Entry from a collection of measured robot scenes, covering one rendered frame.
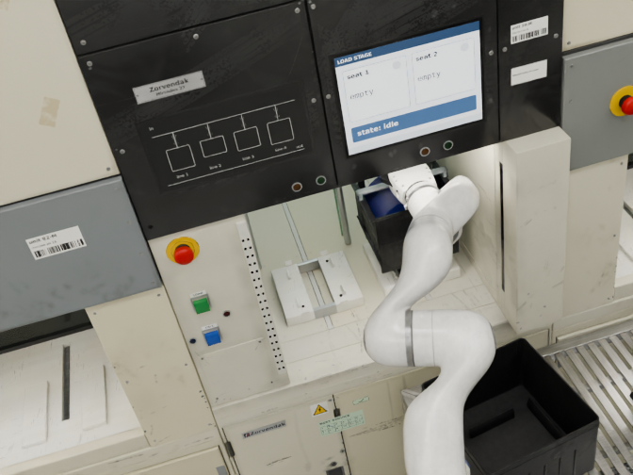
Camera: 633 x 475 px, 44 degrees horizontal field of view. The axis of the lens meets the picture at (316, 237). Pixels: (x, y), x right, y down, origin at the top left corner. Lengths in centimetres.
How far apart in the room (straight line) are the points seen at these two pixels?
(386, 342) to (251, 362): 57
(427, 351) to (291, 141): 47
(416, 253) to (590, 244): 68
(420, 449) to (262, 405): 73
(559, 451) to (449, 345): 48
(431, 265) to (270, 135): 39
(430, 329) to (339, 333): 70
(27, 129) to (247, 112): 39
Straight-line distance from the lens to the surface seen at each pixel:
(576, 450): 180
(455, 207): 166
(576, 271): 203
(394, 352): 139
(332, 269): 218
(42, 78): 143
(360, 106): 153
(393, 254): 202
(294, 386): 196
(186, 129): 148
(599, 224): 196
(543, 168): 171
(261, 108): 148
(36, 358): 232
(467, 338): 137
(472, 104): 161
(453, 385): 135
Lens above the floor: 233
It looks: 38 degrees down
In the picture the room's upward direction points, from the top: 12 degrees counter-clockwise
